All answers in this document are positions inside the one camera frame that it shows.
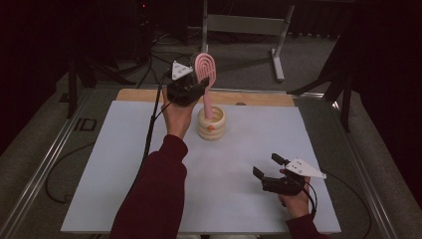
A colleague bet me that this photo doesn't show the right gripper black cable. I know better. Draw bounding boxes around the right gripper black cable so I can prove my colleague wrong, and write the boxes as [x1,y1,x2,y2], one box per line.
[298,169,372,239]

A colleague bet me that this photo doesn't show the cream ringed cup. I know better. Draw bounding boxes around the cream ringed cup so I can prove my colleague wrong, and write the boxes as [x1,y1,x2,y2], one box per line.
[197,105,227,141]

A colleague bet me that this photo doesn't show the person's right hand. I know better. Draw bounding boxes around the person's right hand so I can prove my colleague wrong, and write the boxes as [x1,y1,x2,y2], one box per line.
[278,168,312,219]

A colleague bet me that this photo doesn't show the person's left hand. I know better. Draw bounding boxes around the person's left hand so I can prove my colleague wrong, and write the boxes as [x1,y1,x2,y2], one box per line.
[161,89,200,140]

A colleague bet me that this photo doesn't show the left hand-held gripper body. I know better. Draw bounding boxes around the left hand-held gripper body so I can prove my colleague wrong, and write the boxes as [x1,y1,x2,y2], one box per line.
[166,61,204,108]

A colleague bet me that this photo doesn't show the black floor cable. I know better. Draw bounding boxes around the black floor cable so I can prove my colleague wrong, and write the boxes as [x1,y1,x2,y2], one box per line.
[45,141,96,205]

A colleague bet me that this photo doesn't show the aluminium frame rail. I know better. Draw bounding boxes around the aluminium frame rail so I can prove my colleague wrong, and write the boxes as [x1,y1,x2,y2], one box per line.
[331,99,399,239]
[0,89,95,239]

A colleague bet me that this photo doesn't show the white table mat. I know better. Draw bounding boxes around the white table mat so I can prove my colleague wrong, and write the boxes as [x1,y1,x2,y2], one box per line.
[60,100,342,235]

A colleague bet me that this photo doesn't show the grey metal stand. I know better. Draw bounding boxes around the grey metal stand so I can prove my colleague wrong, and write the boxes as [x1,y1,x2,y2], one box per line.
[200,0,297,83]

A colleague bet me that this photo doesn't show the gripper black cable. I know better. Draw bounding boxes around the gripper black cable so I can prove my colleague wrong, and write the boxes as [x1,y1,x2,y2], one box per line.
[127,71,173,197]
[298,169,372,239]

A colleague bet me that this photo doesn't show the black stand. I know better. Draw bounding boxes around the black stand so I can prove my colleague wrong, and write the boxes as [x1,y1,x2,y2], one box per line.
[287,33,353,133]
[66,49,135,120]

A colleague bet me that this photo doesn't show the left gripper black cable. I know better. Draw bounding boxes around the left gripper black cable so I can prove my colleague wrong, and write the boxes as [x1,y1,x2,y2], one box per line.
[127,71,173,197]

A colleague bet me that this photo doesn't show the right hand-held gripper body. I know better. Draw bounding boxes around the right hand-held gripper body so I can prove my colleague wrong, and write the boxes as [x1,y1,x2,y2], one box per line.
[262,156,327,196]

